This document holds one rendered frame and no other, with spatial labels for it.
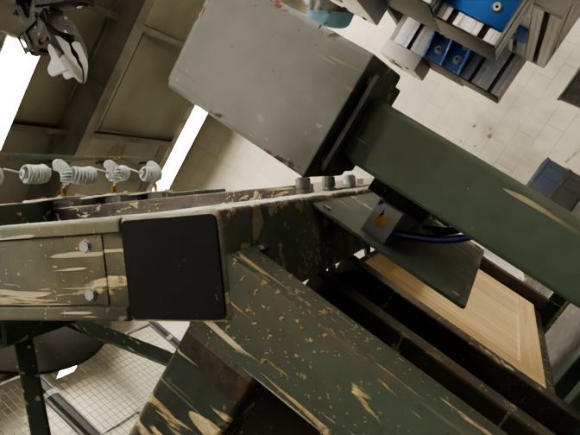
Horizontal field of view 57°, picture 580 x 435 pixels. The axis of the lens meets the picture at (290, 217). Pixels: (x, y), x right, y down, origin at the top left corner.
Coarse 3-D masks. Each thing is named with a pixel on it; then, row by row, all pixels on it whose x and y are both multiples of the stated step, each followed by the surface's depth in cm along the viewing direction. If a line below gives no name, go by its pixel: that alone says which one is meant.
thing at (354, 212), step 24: (384, 192) 74; (336, 216) 74; (360, 216) 81; (384, 216) 73; (408, 216) 79; (432, 216) 109; (384, 240) 73; (408, 240) 84; (432, 240) 72; (456, 240) 71; (408, 264) 71; (432, 264) 78; (456, 264) 86; (432, 288) 68; (456, 288) 73
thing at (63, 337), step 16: (48, 336) 195; (64, 336) 200; (80, 336) 204; (0, 352) 177; (48, 352) 188; (64, 352) 192; (80, 352) 196; (96, 352) 201; (0, 368) 172; (16, 368) 175; (48, 368) 182; (64, 368) 186
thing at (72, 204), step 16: (48, 160) 185; (64, 176) 183; (64, 192) 185; (224, 192) 158; (240, 192) 156; (256, 192) 154; (272, 192) 152; (288, 192) 150; (64, 208) 182; (80, 208) 179; (96, 208) 177; (112, 208) 174; (128, 208) 172; (144, 208) 169; (160, 208) 167; (176, 208) 165
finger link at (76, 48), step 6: (72, 42) 103; (78, 42) 105; (72, 48) 102; (78, 48) 104; (72, 54) 103; (78, 54) 103; (84, 54) 104; (78, 60) 102; (84, 60) 103; (84, 66) 102; (66, 72) 105; (84, 72) 102; (66, 78) 105; (84, 78) 102
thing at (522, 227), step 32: (384, 128) 47; (416, 128) 46; (352, 160) 48; (384, 160) 47; (416, 160) 46; (448, 160) 45; (480, 160) 45; (416, 192) 46; (448, 192) 45; (480, 192) 44; (512, 192) 44; (480, 224) 45; (512, 224) 44; (544, 224) 43; (576, 224) 42; (512, 256) 44; (544, 256) 43; (576, 256) 42; (576, 288) 42
